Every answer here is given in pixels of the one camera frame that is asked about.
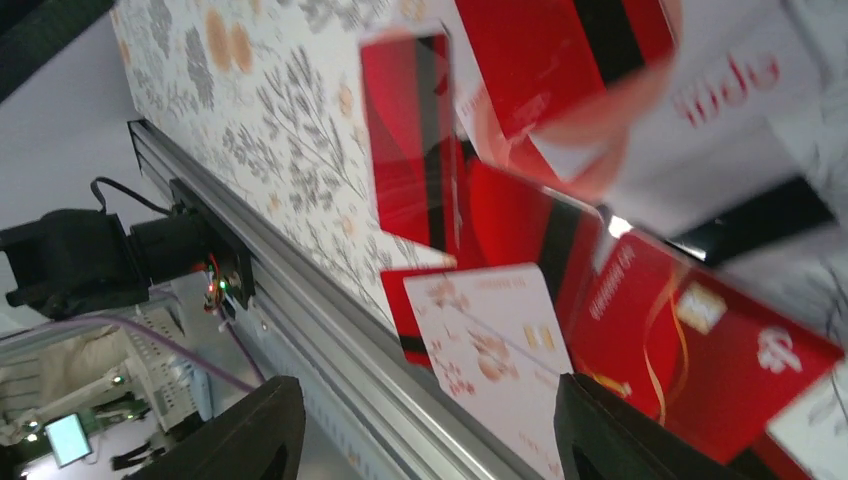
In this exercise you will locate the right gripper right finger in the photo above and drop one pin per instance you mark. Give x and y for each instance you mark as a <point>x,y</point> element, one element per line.
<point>601,436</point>

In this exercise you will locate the red card black stripe middle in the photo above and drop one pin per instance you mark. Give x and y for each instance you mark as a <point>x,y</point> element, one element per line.
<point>572,70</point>

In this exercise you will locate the red card gold ribbon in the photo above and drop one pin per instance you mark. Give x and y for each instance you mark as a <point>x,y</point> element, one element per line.
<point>703,359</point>

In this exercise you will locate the red card black stripe left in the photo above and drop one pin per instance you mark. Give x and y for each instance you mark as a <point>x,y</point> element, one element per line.
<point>409,109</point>

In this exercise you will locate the white floral card front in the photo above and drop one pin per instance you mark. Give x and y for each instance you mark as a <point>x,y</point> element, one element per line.
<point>497,350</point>

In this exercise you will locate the aluminium rail frame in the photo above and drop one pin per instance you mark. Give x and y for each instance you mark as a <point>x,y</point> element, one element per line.
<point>369,414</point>

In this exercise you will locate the white card black stripe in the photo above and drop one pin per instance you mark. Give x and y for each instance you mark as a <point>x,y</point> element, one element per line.
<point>703,169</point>

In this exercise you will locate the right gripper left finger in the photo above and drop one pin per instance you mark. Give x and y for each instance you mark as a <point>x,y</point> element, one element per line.
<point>260,437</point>

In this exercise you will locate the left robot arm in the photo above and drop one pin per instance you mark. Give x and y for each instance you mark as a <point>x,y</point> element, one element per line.
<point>75,261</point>

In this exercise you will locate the red card black stripe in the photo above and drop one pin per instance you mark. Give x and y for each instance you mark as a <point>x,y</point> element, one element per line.
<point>409,109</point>
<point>572,70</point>

